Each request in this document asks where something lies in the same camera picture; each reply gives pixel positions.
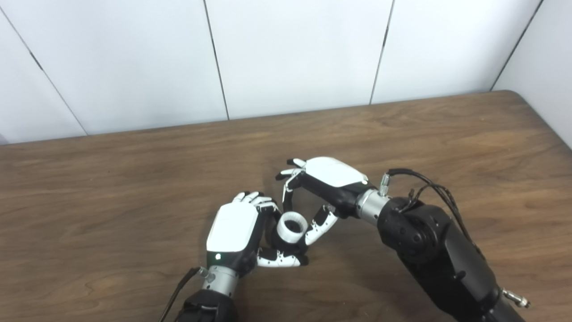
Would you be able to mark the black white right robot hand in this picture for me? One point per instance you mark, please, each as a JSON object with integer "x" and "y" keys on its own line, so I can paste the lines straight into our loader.
{"x": 333, "y": 172}

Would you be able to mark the round black plastic part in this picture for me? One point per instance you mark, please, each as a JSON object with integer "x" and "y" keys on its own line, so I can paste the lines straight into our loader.
{"x": 286, "y": 248}

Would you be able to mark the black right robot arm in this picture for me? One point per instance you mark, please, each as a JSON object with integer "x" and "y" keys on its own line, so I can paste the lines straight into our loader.
{"x": 438, "y": 255}

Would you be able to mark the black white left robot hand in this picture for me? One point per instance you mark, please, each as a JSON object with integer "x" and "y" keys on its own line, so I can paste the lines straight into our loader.
{"x": 232, "y": 228}

